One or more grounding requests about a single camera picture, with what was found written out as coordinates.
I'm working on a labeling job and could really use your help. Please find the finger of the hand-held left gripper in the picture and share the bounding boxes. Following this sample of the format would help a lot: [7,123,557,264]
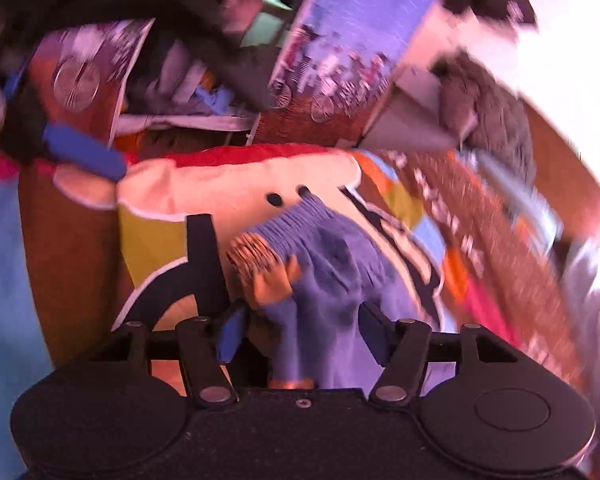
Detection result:
[10,110,128,182]

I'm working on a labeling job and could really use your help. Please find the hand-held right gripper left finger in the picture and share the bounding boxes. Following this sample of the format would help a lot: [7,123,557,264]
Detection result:
[111,304,248,407]

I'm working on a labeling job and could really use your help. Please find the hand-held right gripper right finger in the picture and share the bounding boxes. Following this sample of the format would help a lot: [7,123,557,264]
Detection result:
[357,302,503,407]

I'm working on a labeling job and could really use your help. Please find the purple car print pants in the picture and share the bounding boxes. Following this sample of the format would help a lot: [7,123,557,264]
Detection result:
[226,196,458,392]

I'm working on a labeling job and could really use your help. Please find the colourful striped cartoon blanket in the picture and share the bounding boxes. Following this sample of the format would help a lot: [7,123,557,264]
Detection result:
[0,141,598,403]

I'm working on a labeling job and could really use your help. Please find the lavender duvet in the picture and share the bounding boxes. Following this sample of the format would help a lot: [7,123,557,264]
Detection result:
[557,232,600,441]

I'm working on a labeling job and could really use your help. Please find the brown quilted jacket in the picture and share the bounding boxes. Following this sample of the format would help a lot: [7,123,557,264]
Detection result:
[430,51,540,187]

